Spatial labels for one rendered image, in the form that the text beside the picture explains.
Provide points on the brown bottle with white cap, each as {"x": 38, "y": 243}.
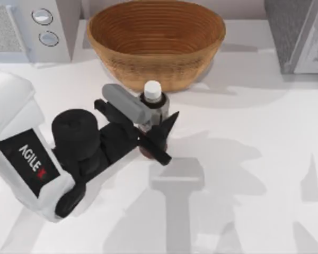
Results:
{"x": 152, "y": 91}

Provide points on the brown woven basket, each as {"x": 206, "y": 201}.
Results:
{"x": 153, "y": 53}

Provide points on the small round microwave knob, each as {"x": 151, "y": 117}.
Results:
{"x": 49, "y": 38}

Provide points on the pale microwave oven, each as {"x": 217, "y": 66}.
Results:
{"x": 29, "y": 31}

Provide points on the large round microwave knob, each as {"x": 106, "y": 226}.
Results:
{"x": 42, "y": 16}

